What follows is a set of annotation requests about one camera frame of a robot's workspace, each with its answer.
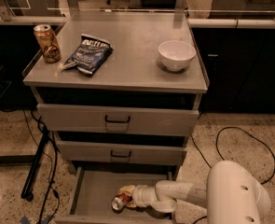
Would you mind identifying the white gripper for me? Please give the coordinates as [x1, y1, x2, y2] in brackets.
[118, 185, 155, 208]

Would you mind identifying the red coke can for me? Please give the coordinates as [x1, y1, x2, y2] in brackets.
[111, 192, 131, 212]

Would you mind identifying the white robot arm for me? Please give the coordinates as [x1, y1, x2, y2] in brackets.
[111, 161, 271, 224]

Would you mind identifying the bottom grey open drawer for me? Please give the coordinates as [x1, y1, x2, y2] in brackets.
[55, 164, 175, 224]

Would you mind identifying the middle grey drawer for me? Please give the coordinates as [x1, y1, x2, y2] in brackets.
[55, 132, 186, 166]

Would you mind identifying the grey drawer cabinet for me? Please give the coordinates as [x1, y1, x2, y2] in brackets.
[21, 10, 211, 175]

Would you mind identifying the top grey drawer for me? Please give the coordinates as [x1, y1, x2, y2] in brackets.
[37, 104, 199, 136]

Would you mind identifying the gold soda can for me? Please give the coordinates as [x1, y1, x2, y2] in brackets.
[34, 24, 61, 63]

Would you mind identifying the black table leg stand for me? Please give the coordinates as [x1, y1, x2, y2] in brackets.
[21, 127, 48, 202]

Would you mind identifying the blue chip bag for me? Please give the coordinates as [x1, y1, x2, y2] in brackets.
[62, 34, 113, 76]

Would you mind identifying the white bowl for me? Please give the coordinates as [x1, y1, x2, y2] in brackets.
[158, 40, 196, 72]

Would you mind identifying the black cables left floor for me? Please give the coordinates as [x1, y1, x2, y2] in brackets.
[22, 109, 61, 224]

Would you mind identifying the black floor cable right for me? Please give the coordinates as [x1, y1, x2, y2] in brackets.
[190, 126, 275, 224]

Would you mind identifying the white horizontal rail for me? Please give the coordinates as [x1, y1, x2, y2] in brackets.
[0, 14, 275, 29]

